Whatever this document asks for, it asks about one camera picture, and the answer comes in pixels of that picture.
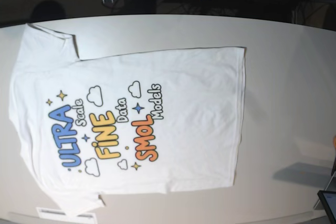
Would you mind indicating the white printed T-shirt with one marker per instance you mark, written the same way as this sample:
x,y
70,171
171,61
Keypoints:
x,y
154,122

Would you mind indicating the orange object at edge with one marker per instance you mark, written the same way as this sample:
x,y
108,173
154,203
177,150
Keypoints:
x,y
334,142

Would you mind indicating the dark tablet screen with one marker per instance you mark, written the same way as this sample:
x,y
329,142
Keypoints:
x,y
327,199

